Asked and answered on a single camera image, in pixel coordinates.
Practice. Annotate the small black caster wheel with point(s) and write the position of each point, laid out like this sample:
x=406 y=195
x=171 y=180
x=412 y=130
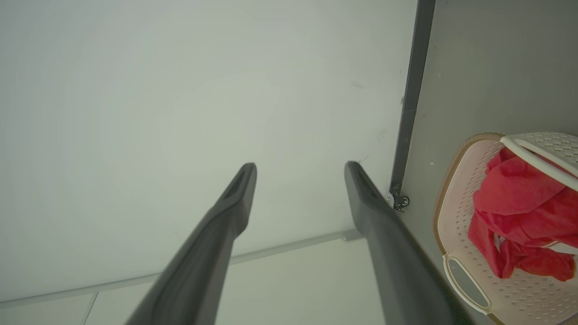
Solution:
x=401 y=201

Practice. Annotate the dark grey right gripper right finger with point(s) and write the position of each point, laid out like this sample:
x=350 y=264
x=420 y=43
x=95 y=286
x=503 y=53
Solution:
x=393 y=262

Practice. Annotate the cream perforated laundry basket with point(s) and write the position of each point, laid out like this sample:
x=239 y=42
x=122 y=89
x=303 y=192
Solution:
x=460 y=212

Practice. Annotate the pink-red garment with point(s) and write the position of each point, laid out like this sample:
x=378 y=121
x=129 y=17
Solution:
x=519 y=189

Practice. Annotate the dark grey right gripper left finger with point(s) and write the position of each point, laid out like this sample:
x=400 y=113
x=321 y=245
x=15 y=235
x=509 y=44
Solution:
x=203 y=262

